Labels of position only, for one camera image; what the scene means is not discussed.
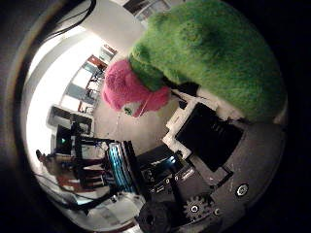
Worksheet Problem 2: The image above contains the green and pink dinosaur plush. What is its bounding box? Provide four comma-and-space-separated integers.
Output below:
100, 0, 288, 120

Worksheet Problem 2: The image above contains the black cable bundle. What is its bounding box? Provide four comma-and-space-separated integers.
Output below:
48, 0, 98, 40

